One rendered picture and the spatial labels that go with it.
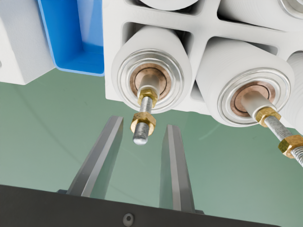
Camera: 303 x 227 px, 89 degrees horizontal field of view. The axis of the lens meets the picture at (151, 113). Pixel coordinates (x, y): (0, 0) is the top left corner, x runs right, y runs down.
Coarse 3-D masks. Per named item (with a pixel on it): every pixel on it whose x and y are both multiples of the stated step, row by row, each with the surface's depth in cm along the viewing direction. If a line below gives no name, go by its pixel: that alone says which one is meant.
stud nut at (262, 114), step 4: (268, 108) 15; (260, 112) 15; (264, 112) 15; (268, 112) 14; (272, 112) 14; (276, 112) 14; (256, 116) 15; (260, 116) 15; (264, 116) 14; (268, 116) 14; (276, 116) 14; (280, 116) 14; (260, 120) 15; (264, 124) 15
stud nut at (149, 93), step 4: (140, 92) 14; (144, 92) 14; (148, 92) 14; (152, 92) 14; (140, 96) 14; (144, 96) 14; (148, 96) 14; (152, 96) 14; (156, 96) 14; (140, 100) 14; (152, 100) 14; (156, 100) 14; (140, 104) 15; (152, 104) 14
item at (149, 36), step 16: (144, 32) 18; (160, 32) 18; (176, 32) 30; (128, 48) 16; (144, 48) 16; (160, 48) 15; (176, 48) 16; (112, 64) 17; (112, 80) 18; (160, 112) 20
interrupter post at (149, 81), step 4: (144, 76) 17; (148, 76) 16; (152, 76) 16; (156, 76) 17; (144, 80) 16; (148, 80) 16; (152, 80) 16; (156, 80) 16; (140, 84) 16; (144, 84) 15; (148, 84) 15; (152, 84) 15; (156, 84) 16; (140, 88) 15; (144, 88) 15; (148, 88) 15; (152, 88) 15; (156, 88) 15; (156, 92) 15
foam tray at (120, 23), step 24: (120, 0) 19; (216, 0) 19; (120, 24) 21; (144, 24) 30; (168, 24) 20; (192, 24) 20; (216, 24) 20; (240, 24) 20; (192, 48) 22; (264, 48) 24; (288, 48) 21; (192, 72) 24; (192, 96) 27
